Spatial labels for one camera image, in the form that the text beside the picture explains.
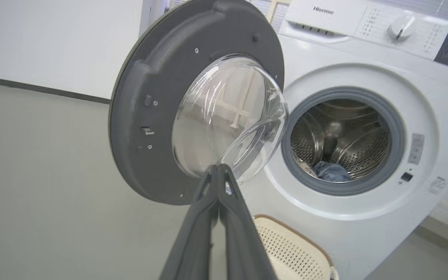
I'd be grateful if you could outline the grey round glass door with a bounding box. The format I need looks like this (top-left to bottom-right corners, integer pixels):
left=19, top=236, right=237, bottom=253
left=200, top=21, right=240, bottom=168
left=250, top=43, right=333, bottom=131
left=108, top=0, right=290, bottom=206

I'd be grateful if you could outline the blue bear-print garment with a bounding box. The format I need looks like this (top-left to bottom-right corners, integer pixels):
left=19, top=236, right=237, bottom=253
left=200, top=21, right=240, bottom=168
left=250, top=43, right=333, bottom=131
left=313, top=161, right=352, bottom=182

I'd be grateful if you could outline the white detergent drawer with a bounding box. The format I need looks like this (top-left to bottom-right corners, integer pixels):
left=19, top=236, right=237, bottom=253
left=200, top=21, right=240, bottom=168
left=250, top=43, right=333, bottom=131
left=280, top=0, right=368, bottom=43

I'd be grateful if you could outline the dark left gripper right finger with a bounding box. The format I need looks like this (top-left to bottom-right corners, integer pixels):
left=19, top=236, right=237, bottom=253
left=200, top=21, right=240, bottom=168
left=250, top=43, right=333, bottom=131
left=216, top=164, right=279, bottom=280

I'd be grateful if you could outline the cream perforated laundry basket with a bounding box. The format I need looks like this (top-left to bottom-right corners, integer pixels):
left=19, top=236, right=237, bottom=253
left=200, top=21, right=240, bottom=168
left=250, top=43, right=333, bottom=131
left=254, top=214, right=340, bottom=280

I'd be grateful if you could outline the white program knob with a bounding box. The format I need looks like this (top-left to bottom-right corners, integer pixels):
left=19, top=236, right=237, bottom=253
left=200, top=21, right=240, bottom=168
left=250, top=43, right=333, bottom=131
left=387, top=15, right=417, bottom=40

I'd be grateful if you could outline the white front-load washing machine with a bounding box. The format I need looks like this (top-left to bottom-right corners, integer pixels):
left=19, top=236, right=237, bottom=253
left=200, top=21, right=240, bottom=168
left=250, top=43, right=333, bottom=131
left=240, top=0, right=448, bottom=280

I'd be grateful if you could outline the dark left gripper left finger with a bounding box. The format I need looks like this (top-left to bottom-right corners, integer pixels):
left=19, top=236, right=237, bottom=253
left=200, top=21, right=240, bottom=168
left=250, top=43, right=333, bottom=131
left=159, top=164, right=220, bottom=280

